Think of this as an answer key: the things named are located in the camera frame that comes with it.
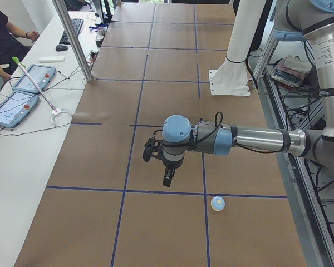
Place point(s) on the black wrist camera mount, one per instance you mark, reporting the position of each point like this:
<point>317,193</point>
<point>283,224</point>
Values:
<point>153,148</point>

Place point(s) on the black marker pen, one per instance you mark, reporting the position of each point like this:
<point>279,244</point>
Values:
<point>64,75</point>

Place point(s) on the stack of books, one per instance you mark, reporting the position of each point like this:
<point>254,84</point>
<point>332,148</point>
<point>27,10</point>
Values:
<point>290,71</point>

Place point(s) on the teach pendant tablet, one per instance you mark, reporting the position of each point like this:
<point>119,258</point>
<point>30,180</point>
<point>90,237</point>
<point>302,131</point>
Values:
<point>41,74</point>
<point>16,107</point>

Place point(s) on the blue service bell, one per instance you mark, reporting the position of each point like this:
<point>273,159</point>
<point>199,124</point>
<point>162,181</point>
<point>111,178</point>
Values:
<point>217,203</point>

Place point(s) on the black computer mouse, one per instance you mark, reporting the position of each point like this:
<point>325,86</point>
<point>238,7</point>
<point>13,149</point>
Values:
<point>61,47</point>

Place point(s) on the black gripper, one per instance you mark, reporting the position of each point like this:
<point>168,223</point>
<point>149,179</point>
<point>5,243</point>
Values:
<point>171,167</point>

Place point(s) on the near teach pendant tablet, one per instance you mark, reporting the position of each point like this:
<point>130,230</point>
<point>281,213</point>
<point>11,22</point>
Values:
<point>16,107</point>

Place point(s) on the aluminium frame post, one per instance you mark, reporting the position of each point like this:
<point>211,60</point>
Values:
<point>63,14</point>

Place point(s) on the far teach pendant tablet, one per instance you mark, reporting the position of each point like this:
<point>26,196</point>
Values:
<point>41,74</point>

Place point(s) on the white foam block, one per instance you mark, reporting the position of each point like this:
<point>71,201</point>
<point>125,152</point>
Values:
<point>51,59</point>

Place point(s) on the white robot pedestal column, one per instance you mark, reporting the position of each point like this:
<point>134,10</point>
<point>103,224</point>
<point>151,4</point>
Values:
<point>231,78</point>

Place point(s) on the small metal cup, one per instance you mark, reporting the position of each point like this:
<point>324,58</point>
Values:
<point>100,33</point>

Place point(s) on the seated person in black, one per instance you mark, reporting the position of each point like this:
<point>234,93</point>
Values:
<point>10,47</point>

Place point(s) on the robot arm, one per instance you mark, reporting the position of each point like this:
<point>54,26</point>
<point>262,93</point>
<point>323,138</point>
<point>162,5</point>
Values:
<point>311,20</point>

